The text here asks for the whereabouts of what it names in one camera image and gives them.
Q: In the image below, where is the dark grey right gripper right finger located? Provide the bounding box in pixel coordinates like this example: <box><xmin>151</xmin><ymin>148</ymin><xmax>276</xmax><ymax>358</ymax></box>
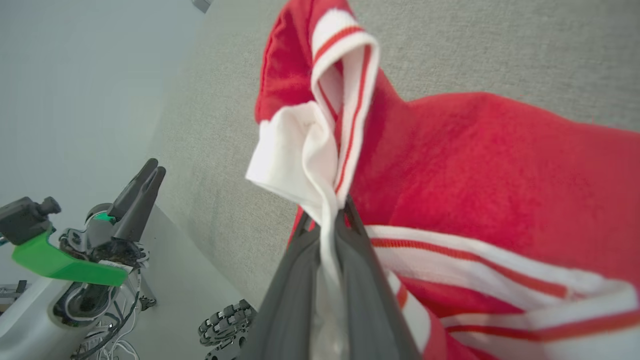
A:
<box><xmin>335</xmin><ymin>196</ymin><xmax>422</xmax><ymax>360</ymax></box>

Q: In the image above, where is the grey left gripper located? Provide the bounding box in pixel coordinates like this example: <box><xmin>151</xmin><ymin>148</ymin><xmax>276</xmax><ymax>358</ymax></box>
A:
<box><xmin>59</xmin><ymin>158</ymin><xmax>167</xmax><ymax>266</ymax></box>

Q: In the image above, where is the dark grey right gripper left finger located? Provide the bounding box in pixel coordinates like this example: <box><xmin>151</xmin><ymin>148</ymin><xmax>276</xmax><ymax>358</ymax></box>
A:
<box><xmin>239</xmin><ymin>212</ymin><xmax>323</xmax><ymax>360</ymax></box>

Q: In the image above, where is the red and white striped shirt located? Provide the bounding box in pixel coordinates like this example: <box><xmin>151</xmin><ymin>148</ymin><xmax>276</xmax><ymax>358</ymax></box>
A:
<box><xmin>245</xmin><ymin>0</ymin><xmax>640</xmax><ymax>360</ymax></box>

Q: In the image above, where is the black omni wheel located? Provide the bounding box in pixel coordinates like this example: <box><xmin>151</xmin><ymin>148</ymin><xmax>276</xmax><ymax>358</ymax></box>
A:
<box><xmin>197</xmin><ymin>299</ymin><xmax>258</xmax><ymax>360</ymax></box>

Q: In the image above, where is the green camera bracket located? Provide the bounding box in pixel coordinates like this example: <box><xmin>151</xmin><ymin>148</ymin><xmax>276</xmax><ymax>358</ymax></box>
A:
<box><xmin>11</xmin><ymin>227</ymin><xmax>129</xmax><ymax>287</ymax></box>

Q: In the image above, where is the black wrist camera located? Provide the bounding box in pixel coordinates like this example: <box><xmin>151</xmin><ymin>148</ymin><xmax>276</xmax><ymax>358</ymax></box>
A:
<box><xmin>0</xmin><ymin>196</ymin><xmax>62</xmax><ymax>246</ymax></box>

